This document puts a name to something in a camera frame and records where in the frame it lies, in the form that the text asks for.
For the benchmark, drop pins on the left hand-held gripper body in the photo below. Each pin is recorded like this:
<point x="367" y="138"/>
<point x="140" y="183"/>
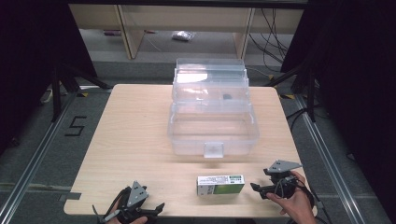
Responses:
<point x="137" y="194"/>

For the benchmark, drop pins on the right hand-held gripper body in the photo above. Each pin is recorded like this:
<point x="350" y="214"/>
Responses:
<point x="281" y="174"/>

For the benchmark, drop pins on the green and white medicine box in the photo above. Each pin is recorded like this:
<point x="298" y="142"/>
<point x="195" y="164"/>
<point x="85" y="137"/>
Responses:
<point x="224" y="186"/>

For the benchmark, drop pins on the clear plastic storage box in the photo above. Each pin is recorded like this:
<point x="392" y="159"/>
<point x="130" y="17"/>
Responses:
<point x="214" y="124"/>

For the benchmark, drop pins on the person's left hand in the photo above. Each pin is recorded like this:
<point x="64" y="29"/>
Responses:
<point x="138" y="220"/>

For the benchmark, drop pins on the person's right hand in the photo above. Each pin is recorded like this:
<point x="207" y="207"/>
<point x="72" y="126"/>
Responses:
<point x="295" y="205"/>

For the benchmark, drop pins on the yellow black floor tape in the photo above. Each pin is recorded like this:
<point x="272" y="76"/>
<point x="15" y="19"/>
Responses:
<point x="288" y="96"/>
<point x="82" y="94"/>

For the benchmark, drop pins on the small dark item in box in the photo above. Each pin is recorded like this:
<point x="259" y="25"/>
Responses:
<point x="227" y="96"/>

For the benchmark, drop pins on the black metal stand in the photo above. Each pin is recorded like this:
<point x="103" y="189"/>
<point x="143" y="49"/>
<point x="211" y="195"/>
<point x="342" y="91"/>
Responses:
<point x="306" y="90"/>
<point x="62" y="90"/>

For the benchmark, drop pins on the dark curtain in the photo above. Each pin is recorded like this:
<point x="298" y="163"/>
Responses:
<point x="358" y="77"/>
<point x="31" y="62"/>

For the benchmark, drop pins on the crumpled clear plastic bag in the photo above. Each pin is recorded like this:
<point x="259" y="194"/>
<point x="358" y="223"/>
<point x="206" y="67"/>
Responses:
<point x="183" y="35"/>

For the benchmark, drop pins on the wooden shelf unit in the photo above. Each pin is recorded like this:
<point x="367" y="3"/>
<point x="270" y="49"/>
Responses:
<point x="186" y="18"/>

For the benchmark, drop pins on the metal floor rail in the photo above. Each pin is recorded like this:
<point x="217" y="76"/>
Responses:
<point x="330" y="161"/>
<point x="37" y="155"/>

